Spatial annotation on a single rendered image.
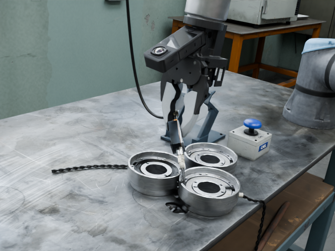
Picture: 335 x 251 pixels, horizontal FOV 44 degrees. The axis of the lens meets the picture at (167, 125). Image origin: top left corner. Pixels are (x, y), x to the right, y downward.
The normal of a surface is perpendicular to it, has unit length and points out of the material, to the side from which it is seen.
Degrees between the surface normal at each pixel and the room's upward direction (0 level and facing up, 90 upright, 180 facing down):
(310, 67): 92
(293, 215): 0
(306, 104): 72
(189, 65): 82
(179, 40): 23
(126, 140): 0
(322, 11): 90
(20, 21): 90
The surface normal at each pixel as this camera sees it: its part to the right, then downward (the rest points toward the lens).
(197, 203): -0.44, 0.30
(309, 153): 0.10, -0.92
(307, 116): -0.44, 0.00
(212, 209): 0.04, 0.39
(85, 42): 0.77, 0.31
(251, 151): -0.64, 0.23
